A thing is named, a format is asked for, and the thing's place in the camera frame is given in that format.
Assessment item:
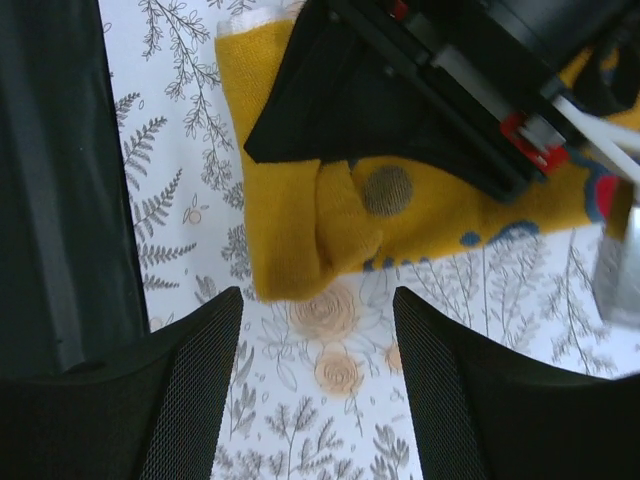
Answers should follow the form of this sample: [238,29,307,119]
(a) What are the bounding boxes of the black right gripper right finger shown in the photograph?
[393,287,639,480]

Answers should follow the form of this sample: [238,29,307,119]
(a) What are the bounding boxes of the blue yellow cloth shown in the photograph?
[214,1,639,301]

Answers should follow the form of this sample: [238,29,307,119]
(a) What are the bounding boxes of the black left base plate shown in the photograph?
[1,1,149,378]

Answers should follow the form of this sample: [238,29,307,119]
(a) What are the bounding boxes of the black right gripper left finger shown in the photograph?
[1,287,243,479]

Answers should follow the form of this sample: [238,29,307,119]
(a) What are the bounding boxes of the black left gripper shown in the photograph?
[244,1,625,202]

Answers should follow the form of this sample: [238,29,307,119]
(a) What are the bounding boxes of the floral patterned table mat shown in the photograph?
[100,1,639,479]

